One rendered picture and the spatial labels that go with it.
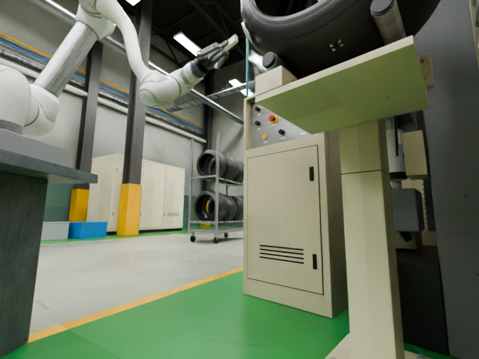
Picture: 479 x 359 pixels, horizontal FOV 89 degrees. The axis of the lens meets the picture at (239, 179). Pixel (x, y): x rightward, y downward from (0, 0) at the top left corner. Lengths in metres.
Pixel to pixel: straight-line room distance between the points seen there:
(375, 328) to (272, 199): 0.79
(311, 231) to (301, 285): 0.28
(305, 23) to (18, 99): 1.03
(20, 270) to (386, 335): 1.24
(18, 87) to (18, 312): 0.81
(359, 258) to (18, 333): 1.21
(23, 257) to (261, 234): 1.08
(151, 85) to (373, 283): 1.06
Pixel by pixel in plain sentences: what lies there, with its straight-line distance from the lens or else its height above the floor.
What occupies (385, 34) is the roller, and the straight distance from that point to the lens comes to 0.73.
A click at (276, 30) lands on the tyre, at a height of 0.97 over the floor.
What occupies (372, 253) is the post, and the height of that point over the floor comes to 0.36.
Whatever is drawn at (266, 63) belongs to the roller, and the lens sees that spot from 0.76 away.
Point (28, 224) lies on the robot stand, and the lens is 1.21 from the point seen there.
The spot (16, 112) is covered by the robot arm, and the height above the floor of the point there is 0.84.
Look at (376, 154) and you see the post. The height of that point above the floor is 0.67.
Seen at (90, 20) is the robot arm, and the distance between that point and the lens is 1.56.
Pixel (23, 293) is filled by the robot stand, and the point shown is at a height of 0.19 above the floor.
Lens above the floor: 0.47
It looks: 8 degrees up
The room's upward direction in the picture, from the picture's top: straight up
